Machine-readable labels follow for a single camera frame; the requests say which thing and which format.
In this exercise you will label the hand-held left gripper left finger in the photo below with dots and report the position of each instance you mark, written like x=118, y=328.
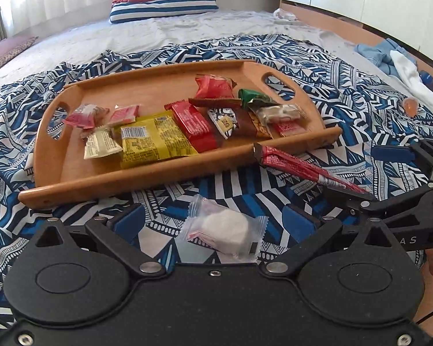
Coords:
x=130, y=223

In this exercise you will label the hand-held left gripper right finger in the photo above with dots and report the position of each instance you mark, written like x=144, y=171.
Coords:
x=299, y=223

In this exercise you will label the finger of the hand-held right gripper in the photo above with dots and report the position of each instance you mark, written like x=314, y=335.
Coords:
x=350, y=196
x=393, y=153

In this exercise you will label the long red stick packet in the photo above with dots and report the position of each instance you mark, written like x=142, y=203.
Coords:
x=296, y=164

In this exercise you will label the clear packet with white cake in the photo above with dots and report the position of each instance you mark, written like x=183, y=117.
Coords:
x=223, y=227

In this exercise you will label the yellow snack packet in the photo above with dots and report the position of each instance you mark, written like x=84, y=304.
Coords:
x=155, y=140

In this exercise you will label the small red clear candy packet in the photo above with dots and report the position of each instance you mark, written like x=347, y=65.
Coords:
x=290, y=128

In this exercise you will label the orange jelly cup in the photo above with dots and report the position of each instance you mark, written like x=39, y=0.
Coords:
x=410, y=106

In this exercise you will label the blue white patterned blanket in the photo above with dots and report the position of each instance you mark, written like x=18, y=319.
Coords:
x=238, y=194

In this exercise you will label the white cloth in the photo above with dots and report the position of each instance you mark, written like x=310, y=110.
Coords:
x=411, y=75

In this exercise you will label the small blue object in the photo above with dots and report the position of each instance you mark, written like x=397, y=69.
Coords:
x=427, y=78

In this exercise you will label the cream snack packet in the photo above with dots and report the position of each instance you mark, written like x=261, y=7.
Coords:
x=101, y=144

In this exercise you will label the orange peanut snack packet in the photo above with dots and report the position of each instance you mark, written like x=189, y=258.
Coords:
x=259, y=128

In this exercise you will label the clear grey nougat packet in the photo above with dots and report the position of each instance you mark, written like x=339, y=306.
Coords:
x=281, y=112

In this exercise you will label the small red square packet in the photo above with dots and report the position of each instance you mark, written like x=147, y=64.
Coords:
x=124, y=114

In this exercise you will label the pink clear candy packet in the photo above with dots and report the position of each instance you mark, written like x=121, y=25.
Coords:
x=84, y=117

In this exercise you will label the red snack bar packet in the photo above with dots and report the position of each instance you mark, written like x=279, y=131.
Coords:
x=195, y=124

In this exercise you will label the white brown snack packet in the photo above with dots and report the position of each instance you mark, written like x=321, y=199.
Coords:
x=225, y=122

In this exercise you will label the green snack packet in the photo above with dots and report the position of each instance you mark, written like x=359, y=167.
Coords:
x=254, y=98

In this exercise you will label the brown stick snack packet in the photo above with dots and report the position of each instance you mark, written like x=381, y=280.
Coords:
x=213, y=102

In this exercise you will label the crumpled red snack packet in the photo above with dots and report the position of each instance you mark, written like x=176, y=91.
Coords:
x=214, y=86

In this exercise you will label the white crumpled wrapper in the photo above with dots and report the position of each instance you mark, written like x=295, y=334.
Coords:
x=285, y=13

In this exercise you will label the grey bed sheet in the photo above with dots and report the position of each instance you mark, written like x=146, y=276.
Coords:
x=202, y=29

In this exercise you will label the mauve floral pillow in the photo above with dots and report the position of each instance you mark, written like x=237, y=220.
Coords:
x=7, y=50

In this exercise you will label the blue white striped pillow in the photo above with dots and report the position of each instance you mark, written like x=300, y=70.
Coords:
x=158, y=9

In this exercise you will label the wooden bed frame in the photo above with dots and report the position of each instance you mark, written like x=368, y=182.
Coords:
x=346, y=23

